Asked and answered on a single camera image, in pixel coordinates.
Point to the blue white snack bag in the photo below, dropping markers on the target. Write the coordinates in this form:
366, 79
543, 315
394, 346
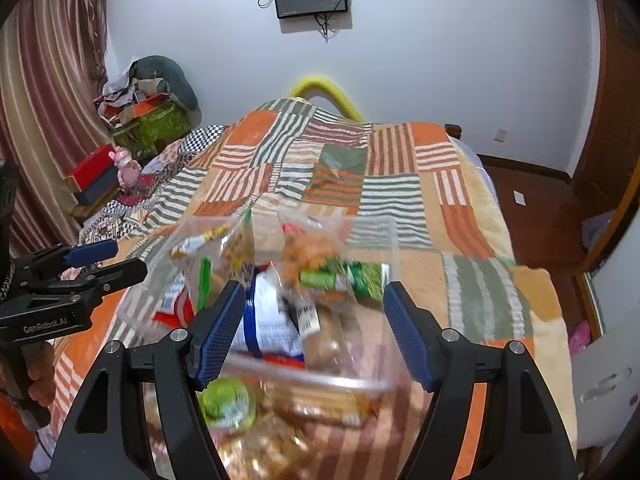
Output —
266, 329

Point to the yellow white snack bag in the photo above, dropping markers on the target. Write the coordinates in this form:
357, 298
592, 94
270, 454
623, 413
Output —
191, 244

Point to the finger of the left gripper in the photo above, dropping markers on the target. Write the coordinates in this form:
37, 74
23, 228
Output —
52, 262
92, 287

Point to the white radiator with stickers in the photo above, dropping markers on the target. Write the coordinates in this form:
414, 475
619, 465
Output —
606, 386

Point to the brown cracker sleeve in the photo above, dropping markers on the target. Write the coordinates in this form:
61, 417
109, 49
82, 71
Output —
323, 339

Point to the green pea snack packet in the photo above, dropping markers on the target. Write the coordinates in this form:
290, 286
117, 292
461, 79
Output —
361, 279

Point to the person's left hand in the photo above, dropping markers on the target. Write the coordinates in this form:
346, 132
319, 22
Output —
41, 372

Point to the checkered patterned blanket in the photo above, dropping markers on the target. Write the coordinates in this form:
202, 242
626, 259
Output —
150, 185

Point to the green jelly cup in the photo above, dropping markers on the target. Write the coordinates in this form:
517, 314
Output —
228, 405

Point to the white wall socket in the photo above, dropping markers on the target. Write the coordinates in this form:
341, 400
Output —
500, 135

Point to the dark blue box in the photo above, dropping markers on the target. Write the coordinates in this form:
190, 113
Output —
96, 188

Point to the pink plush toy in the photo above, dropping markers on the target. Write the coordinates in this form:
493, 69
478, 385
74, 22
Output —
128, 169

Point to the grey green long pillow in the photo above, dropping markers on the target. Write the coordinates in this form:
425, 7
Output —
166, 69

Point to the patchwork striped bed quilt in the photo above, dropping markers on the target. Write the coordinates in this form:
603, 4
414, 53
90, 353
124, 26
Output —
456, 257

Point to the clear plastic storage bin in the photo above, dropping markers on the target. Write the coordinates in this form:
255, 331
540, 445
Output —
254, 243

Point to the green printed bag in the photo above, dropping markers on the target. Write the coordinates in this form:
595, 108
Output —
146, 136

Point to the red snack bag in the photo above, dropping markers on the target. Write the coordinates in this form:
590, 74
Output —
175, 309

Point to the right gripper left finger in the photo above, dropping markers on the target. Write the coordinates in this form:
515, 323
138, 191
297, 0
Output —
105, 435

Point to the red gold striped curtain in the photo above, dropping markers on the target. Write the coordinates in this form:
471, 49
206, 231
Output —
52, 69

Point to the red box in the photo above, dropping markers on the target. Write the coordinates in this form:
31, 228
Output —
90, 168

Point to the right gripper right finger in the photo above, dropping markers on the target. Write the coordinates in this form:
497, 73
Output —
522, 434

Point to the clear green-edged pastry bag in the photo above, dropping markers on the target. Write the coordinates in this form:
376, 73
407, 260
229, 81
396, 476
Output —
204, 283

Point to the brown wooden door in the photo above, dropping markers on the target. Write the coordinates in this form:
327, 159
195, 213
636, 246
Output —
607, 174

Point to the yellow foam tube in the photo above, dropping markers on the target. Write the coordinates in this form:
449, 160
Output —
322, 85

